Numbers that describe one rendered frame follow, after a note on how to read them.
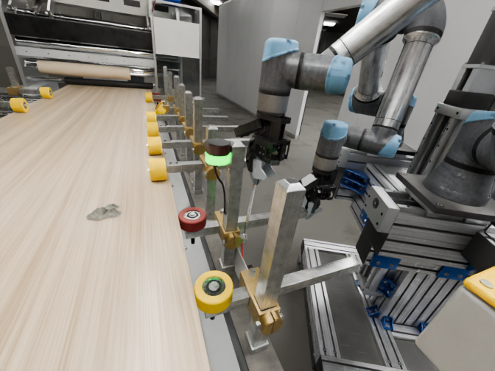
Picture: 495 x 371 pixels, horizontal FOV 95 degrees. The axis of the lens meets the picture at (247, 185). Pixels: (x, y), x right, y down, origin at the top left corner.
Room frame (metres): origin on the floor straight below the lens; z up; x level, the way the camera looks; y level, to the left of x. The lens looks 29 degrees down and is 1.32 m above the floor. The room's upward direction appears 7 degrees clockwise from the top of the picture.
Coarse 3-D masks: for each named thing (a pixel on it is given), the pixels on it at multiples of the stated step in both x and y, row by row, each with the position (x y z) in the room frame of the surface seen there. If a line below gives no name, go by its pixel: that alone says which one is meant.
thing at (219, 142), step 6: (216, 138) 0.54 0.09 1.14; (210, 144) 0.50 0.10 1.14; (216, 144) 0.50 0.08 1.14; (222, 144) 0.51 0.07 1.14; (228, 144) 0.52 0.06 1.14; (216, 156) 0.49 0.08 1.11; (222, 156) 0.50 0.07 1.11; (216, 168) 0.52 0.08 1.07; (228, 168) 0.52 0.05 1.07; (216, 174) 0.52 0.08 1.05; (222, 186) 0.52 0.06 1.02
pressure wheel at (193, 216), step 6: (186, 210) 0.55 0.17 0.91; (192, 210) 0.56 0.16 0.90; (198, 210) 0.56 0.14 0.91; (180, 216) 0.52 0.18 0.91; (186, 216) 0.52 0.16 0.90; (192, 216) 0.53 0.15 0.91; (198, 216) 0.53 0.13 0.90; (204, 216) 0.53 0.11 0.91; (180, 222) 0.50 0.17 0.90; (186, 222) 0.50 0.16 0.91; (192, 222) 0.50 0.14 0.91; (198, 222) 0.50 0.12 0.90; (204, 222) 0.52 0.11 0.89; (180, 228) 0.51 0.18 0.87; (186, 228) 0.50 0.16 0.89; (192, 228) 0.50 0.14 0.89; (198, 228) 0.50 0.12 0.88; (192, 240) 0.53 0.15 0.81
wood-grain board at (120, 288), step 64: (0, 128) 1.04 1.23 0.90; (64, 128) 1.15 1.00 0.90; (128, 128) 1.28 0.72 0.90; (0, 192) 0.54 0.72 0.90; (64, 192) 0.58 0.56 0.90; (128, 192) 0.62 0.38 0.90; (0, 256) 0.32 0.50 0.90; (64, 256) 0.34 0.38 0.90; (128, 256) 0.36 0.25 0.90; (0, 320) 0.20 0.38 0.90; (64, 320) 0.21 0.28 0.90; (128, 320) 0.22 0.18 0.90; (192, 320) 0.24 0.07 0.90
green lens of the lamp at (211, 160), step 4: (208, 156) 0.50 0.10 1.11; (212, 156) 0.49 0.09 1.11; (224, 156) 0.50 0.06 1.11; (228, 156) 0.51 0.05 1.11; (208, 160) 0.50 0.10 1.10; (212, 160) 0.49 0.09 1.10; (216, 160) 0.49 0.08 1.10; (220, 160) 0.49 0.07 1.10; (224, 160) 0.50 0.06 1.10; (228, 160) 0.51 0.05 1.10; (212, 164) 0.49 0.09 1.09; (216, 164) 0.49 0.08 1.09; (220, 164) 0.49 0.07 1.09; (224, 164) 0.50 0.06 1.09
